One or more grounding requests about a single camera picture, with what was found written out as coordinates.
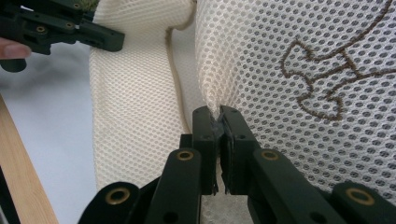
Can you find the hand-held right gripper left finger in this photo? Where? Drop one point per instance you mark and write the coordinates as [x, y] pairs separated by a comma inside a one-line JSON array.
[[186, 174]]

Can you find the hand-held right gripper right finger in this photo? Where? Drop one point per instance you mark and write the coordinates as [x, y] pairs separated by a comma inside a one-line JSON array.
[[249, 168]]

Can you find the green woven basket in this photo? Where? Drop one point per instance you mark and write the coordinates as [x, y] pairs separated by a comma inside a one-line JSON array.
[[88, 3]]

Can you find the cream mesh laundry bag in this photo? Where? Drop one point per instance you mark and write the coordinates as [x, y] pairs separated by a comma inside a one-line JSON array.
[[280, 62]]

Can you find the white table mat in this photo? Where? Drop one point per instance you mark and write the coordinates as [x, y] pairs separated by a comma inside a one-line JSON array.
[[53, 109]]

